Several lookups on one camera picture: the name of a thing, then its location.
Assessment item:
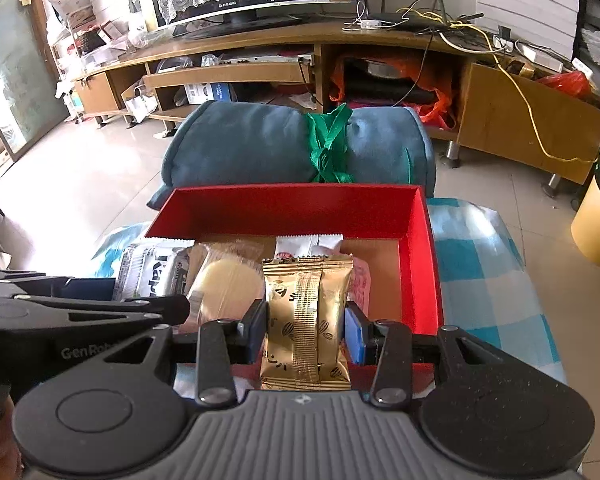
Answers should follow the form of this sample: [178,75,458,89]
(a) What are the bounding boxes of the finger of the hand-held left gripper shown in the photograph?
[0,294,191,333]
[0,270,118,303]

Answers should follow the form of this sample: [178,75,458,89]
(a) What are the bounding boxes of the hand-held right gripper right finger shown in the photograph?
[344,302,503,407]

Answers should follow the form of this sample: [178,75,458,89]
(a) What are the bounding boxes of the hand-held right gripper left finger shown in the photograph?
[102,300,270,407]

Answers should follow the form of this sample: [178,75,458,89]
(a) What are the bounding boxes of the red white barcode snack packet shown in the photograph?
[314,233,372,321]

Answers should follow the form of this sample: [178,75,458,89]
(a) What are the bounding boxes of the gold foil snack packet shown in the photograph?
[260,254,355,392]

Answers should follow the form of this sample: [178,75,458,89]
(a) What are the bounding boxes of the clear packet of pale pastry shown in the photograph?
[185,242,266,331]

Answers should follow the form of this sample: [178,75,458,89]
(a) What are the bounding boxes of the white green snack packet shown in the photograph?
[112,237,196,303]

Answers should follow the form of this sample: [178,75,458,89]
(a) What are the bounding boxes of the red cardboard box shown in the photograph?
[144,184,446,398]

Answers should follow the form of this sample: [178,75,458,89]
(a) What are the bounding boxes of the blue checked tablecloth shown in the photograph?
[92,197,568,411]

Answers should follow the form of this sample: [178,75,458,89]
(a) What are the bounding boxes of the blue rolled blanket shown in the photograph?
[146,100,437,211]

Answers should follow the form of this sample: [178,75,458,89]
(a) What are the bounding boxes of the white paper bag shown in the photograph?
[125,91,158,123]

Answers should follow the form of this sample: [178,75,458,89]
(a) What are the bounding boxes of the white plastic trolley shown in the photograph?
[55,77,86,123]

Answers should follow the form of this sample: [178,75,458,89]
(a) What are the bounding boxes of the frosted glass door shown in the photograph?
[0,0,66,161]

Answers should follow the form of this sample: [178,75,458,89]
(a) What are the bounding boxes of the blue white carton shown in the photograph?
[184,81,233,106]

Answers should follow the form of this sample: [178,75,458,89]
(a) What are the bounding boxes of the orange plastic bag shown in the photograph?
[330,55,458,128]

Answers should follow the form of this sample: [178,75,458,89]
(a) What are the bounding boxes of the yellow trash bin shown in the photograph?
[571,142,600,268]

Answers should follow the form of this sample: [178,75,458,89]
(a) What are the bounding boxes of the wooden TV cabinet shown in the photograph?
[72,20,600,186]

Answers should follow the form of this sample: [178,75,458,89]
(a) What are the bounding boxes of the silver set-top box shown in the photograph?
[215,52,313,68]

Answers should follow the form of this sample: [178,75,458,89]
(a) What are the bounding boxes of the red plastic bag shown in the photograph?
[537,71,593,98]

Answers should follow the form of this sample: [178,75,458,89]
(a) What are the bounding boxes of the white power strip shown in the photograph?
[494,25,518,53]

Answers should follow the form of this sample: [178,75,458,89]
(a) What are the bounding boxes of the green strap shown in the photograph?
[304,102,358,184]

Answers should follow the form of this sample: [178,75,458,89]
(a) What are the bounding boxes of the yellow cable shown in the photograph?
[410,0,598,163]

